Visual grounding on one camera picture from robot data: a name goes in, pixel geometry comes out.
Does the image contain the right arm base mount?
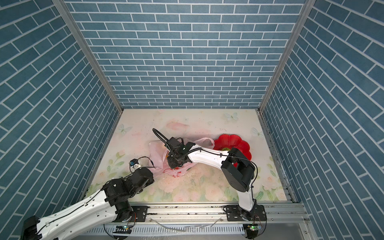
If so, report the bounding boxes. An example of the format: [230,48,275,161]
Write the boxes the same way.
[223,204,267,222]

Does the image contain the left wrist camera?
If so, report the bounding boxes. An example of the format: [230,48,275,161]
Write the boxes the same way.
[130,159,142,172]

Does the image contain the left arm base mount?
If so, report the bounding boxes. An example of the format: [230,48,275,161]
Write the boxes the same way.
[113,206,149,223]

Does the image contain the white slotted cable duct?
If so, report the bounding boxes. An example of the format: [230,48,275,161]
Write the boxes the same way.
[81,224,245,237]

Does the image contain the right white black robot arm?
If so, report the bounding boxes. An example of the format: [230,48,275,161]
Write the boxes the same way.
[164,138,257,216]

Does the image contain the pink plastic bag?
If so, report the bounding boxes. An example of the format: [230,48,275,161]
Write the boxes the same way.
[149,141,221,178]

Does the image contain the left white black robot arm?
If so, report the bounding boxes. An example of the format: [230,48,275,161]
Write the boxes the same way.
[21,168,154,240]

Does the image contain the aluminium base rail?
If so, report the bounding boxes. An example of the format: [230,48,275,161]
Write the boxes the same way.
[61,201,310,226]

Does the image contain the red flower-shaped plate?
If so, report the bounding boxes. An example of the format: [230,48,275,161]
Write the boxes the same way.
[214,134,252,161]

